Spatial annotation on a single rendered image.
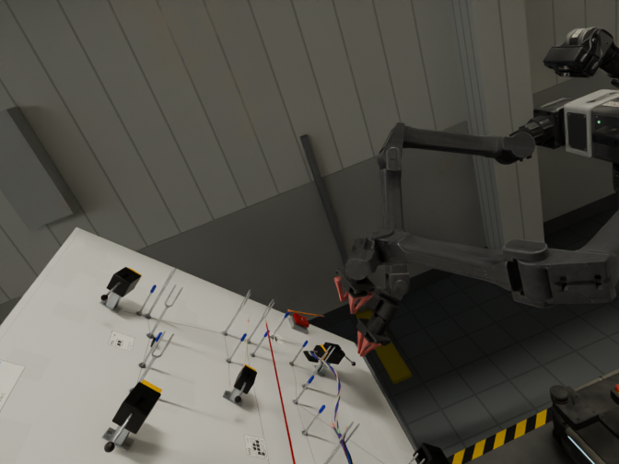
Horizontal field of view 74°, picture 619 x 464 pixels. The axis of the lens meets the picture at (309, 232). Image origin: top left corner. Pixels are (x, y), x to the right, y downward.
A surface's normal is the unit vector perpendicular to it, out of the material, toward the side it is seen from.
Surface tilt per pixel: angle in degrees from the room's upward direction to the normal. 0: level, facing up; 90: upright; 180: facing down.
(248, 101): 90
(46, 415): 52
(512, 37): 90
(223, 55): 90
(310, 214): 90
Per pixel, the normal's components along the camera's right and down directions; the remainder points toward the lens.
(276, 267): 0.21, 0.38
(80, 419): 0.53, -0.83
